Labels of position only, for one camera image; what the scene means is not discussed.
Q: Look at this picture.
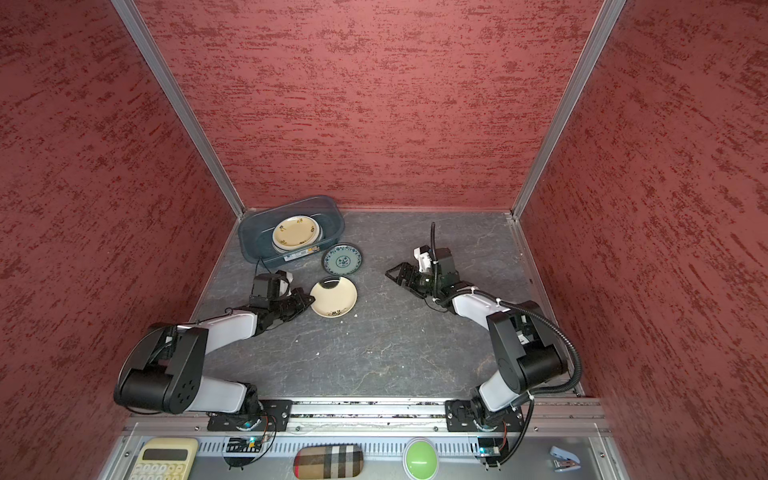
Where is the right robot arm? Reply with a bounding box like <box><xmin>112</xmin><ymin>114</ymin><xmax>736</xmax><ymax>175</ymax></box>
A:
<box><xmin>385</xmin><ymin>245</ymin><xmax>569</xmax><ymax>426</ymax></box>

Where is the cream plate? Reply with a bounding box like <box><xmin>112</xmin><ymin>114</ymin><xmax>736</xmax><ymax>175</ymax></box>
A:
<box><xmin>310</xmin><ymin>277</ymin><xmax>358</xmax><ymax>318</ymax></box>
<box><xmin>272</xmin><ymin>215</ymin><xmax>321</xmax><ymax>251</ymax></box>

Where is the left aluminium corner post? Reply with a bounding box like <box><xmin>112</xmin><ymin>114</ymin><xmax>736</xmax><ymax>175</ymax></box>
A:
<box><xmin>111</xmin><ymin>0</ymin><xmax>246</xmax><ymax>220</ymax></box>

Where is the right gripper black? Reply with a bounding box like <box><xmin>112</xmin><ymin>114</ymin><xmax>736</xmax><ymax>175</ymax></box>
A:
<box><xmin>385</xmin><ymin>262</ymin><xmax>442</xmax><ymax>298</ymax></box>

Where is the small teal patterned plate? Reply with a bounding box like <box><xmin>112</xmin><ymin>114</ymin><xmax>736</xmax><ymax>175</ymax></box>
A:
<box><xmin>322</xmin><ymin>243</ymin><xmax>363</xmax><ymax>276</ymax></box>

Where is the green round button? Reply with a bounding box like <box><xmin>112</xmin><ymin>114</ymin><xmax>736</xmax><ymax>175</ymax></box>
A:
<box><xmin>402</xmin><ymin>437</ymin><xmax>439</xmax><ymax>480</ymax></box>

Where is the blue translucent plastic bin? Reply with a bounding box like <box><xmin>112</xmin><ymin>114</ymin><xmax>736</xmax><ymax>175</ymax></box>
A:
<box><xmin>238</xmin><ymin>195</ymin><xmax>345</xmax><ymax>269</ymax></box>

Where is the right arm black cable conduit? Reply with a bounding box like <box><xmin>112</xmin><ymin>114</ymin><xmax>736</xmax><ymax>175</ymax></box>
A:
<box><xmin>428</xmin><ymin>221</ymin><xmax>584</xmax><ymax>466</ymax></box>

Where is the aluminium corner post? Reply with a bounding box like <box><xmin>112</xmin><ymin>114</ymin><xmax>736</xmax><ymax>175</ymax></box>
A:
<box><xmin>511</xmin><ymin>0</ymin><xmax>626</xmax><ymax>221</ymax></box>
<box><xmin>111</xmin><ymin>0</ymin><xmax>246</xmax><ymax>220</ymax></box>

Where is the white blue stapler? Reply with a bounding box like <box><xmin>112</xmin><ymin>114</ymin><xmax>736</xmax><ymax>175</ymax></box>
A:
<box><xmin>550</xmin><ymin>446</ymin><xmax>581</xmax><ymax>473</ymax></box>

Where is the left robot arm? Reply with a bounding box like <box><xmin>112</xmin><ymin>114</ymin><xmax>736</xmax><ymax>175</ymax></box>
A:
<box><xmin>113</xmin><ymin>270</ymin><xmax>315</xmax><ymax>423</ymax></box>

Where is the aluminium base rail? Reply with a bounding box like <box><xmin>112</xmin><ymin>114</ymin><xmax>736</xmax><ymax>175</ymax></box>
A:
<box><xmin>98</xmin><ymin>397</ymin><xmax>629</xmax><ymax>479</ymax></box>

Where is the right circuit board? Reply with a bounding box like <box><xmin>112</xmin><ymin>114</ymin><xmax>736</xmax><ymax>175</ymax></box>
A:
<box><xmin>475</xmin><ymin>437</ymin><xmax>507</xmax><ymax>460</ymax></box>

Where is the circuit board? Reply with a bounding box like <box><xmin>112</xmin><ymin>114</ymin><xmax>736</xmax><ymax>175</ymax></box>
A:
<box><xmin>475</xmin><ymin>437</ymin><xmax>507</xmax><ymax>460</ymax></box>
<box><xmin>224</xmin><ymin>437</ymin><xmax>262</xmax><ymax>456</ymax></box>

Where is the white plate flower outline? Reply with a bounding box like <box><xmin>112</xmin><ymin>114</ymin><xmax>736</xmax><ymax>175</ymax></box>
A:
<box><xmin>272</xmin><ymin>231</ymin><xmax>324</xmax><ymax>254</ymax></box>

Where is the plaid pouch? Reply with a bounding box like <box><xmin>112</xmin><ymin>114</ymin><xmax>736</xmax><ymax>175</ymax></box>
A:
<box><xmin>293</xmin><ymin>444</ymin><xmax>364</xmax><ymax>479</ymax></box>

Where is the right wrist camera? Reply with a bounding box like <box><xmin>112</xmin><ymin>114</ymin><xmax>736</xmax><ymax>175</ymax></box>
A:
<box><xmin>413</xmin><ymin>245</ymin><xmax>433</xmax><ymax>274</ymax></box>

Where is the left circuit board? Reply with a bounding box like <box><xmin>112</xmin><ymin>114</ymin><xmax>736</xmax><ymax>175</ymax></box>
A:
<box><xmin>224</xmin><ymin>437</ymin><xmax>262</xmax><ymax>456</ymax></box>

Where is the right aluminium corner post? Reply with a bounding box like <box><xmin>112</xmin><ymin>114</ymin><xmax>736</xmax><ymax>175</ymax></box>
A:
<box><xmin>511</xmin><ymin>0</ymin><xmax>626</xmax><ymax>221</ymax></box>

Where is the cream calculator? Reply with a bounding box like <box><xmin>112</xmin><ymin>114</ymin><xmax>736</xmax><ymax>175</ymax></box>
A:
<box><xmin>127</xmin><ymin>438</ymin><xmax>199</xmax><ymax>480</ymax></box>

